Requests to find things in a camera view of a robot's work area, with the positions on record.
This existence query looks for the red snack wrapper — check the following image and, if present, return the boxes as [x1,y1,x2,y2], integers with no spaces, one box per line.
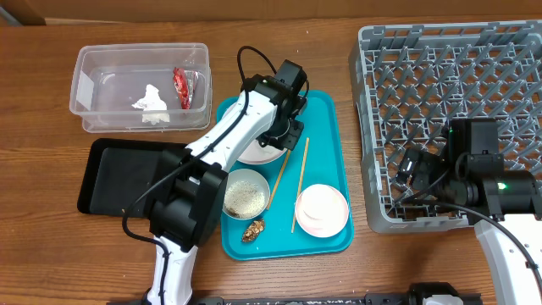
[173,67,199,110]

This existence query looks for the grey bowl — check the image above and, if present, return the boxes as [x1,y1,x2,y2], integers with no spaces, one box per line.
[223,169,270,220]

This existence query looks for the white napkin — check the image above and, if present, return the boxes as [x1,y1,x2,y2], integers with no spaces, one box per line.
[132,84,170,125]

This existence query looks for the cooked white rice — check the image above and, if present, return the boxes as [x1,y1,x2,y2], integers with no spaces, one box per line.
[224,180,267,219]

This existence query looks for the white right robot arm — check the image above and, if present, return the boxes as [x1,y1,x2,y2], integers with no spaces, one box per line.
[396,119,541,304]

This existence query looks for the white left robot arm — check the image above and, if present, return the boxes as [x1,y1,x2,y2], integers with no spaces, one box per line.
[143,60,307,304]

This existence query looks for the grey dishwasher rack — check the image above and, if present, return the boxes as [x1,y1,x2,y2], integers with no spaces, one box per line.
[349,20,541,234]

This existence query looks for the clear plastic waste bin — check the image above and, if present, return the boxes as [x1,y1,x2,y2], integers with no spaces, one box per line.
[69,43,213,133]

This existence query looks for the black waste tray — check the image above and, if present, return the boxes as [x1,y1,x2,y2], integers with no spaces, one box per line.
[77,138,185,217]

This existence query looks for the right wooden chopstick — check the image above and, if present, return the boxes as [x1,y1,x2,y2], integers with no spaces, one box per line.
[290,137,310,234]

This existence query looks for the wooden chopstick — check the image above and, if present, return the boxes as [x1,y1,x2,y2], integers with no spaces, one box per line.
[266,150,291,210]
[290,137,310,234]

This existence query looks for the left wooden chopstick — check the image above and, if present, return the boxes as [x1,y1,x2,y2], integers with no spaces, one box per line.
[266,150,291,210]

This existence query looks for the pink round plate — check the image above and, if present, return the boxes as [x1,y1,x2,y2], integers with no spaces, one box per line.
[219,101,293,166]

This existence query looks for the teal serving tray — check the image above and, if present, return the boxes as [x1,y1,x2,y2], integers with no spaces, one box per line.
[221,90,354,261]

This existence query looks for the white paper cup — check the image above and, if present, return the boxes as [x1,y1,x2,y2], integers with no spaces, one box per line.
[301,185,340,221]

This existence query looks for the brown food scrap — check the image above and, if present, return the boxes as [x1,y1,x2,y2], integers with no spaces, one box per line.
[241,219,265,243]

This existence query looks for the black mounting rail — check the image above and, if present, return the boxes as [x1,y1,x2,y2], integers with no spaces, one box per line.
[189,282,484,305]

